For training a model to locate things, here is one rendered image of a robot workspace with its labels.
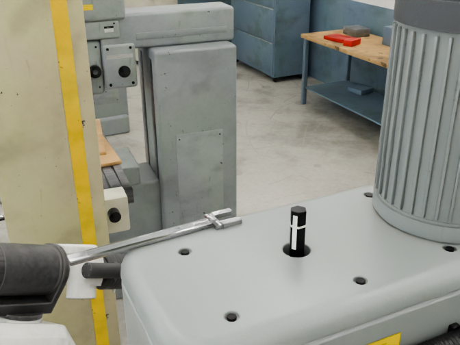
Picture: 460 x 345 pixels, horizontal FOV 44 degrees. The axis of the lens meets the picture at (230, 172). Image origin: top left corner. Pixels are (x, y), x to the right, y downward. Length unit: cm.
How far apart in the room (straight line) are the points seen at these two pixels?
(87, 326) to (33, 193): 77
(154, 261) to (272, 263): 15
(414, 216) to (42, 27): 177
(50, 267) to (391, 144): 60
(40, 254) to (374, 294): 58
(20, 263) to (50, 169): 149
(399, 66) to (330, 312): 32
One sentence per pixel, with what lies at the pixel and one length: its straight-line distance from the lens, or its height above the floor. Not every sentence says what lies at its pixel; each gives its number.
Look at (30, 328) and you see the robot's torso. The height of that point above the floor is 167.
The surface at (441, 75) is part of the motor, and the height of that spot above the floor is 212.
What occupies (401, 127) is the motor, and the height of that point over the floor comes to 204.
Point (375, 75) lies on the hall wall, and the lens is 736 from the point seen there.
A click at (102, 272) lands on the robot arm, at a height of 158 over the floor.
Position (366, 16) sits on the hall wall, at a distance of 743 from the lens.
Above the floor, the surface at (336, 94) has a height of 23.
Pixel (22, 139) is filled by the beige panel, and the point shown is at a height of 146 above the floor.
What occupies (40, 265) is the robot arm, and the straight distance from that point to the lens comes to 103.
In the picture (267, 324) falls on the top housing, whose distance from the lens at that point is 64.
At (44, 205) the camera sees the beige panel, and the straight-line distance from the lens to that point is 254.
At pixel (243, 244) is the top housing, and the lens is 77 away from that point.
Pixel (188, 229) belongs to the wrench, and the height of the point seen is 190.
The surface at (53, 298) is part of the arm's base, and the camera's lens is 108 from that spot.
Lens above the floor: 230
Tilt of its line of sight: 25 degrees down
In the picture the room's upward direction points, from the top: straight up
